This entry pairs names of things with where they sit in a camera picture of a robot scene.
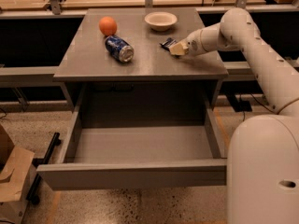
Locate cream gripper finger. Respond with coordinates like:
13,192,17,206
169,42,189,56

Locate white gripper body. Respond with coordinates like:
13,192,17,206
183,29,206,56

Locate dark blue rxbar wrapper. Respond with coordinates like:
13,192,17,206
161,37,177,50

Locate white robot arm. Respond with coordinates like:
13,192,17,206
170,7,299,224

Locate grey drawer cabinet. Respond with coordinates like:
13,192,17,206
54,7,227,129

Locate open grey top drawer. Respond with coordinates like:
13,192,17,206
36,84,228,191

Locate white bowl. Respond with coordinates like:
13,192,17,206
145,12,178,32

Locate blue soda can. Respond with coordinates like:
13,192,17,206
105,35,134,63

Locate orange fruit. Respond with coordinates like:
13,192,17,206
99,17,118,36

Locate black cart base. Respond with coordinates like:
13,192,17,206
26,132,63,205

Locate brown cardboard box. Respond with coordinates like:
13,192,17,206
0,125,34,224

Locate grey long bench rail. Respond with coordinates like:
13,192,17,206
0,62,255,88

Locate black floor cable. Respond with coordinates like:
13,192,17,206
237,93,275,123

